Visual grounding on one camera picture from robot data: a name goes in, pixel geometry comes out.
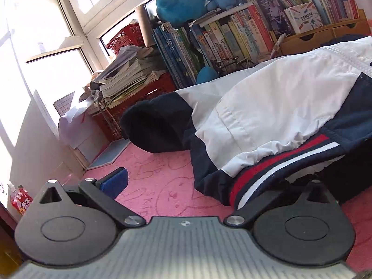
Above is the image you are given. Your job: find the wooden drawer organizer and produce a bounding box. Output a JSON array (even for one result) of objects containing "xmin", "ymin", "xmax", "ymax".
[{"xmin": 270, "ymin": 9, "xmax": 372, "ymax": 56}]

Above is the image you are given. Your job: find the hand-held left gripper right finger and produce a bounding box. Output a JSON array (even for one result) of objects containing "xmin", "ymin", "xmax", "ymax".
[{"xmin": 226, "ymin": 181, "xmax": 339, "ymax": 226}]

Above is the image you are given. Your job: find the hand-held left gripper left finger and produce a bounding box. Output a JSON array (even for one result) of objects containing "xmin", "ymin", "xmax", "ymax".
[{"xmin": 39, "ymin": 167, "xmax": 146, "ymax": 229}]

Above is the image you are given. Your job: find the red snack packet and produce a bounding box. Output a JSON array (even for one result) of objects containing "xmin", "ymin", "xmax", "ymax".
[{"xmin": 10, "ymin": 184, "xmax": 34, "ymax": 216}]

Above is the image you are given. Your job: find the navy and white jacket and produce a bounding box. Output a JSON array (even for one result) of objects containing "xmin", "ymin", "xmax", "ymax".
[{"xmin": 120, "ymin": 36, "xmax": 372, "ymax": 207}]

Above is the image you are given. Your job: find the pink rabbit print blanket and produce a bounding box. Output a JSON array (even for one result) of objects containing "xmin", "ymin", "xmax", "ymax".
[{"xmin": 84, "ymin": 142, "xmax": 372, "ymax": 279}]

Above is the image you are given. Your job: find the cardboard tube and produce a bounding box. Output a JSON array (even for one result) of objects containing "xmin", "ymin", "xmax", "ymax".
[{"xmin": 136, "ymin": 4, "xmax": 156, "ymax": 47}]

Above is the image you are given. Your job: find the miniature bicycle model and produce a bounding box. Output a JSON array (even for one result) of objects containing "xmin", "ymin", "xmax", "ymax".
[{"xmin": 211, "ymin": 56, "xmax": 257, "ymax": 75}]

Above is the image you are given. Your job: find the grey flat board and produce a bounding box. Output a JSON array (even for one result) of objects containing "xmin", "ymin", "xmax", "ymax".
[{"xmin": 86, "ymin": 139, "xmax": 132, "ymax": 171}]

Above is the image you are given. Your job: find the red plastic basket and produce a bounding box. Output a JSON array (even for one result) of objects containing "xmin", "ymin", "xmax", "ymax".
[{"xmin": 106, "ymin": 23, "xmax": 146, "ymax": 51}]

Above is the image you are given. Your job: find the red plastic crate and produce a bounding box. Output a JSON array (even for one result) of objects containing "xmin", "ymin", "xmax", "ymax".
[{"xmin": 93, "ymin": 71, "xmax": 178, "ymax": 143}]

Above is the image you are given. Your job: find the white window frame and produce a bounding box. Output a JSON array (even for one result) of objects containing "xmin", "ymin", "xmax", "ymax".
[{"xmin": 0, "ymin": 0, "xmax": 163, "ymax": 73}]

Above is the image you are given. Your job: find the white box colourful print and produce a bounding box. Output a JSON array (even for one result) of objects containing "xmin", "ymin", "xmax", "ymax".
[{"xmin": 283, "ymin": 2, "xmax": 324, "ymax": 34}]

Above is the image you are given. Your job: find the row of thick books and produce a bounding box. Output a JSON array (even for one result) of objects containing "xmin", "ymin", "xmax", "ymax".
[{"xmin": 153, "ymin": 3, "xmax": 275, "ymax": 90}]

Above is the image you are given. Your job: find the white paper bag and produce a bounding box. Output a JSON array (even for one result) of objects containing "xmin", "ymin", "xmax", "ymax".
[{"xmin": 58, "ymin": 105, "xmax": 98, "ymax": 149}]

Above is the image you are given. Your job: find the large blue plush toy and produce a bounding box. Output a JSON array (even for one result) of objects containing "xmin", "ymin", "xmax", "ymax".
[{"xmin": 156, "ymin": 0, "xmax": 217, "ymax": 26}]

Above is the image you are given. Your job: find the stack of magazines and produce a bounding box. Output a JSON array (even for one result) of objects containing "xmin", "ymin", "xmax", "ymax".
[{"xmin": 93, "ymin": 45, "xmax": 167, "ymax": 109}]

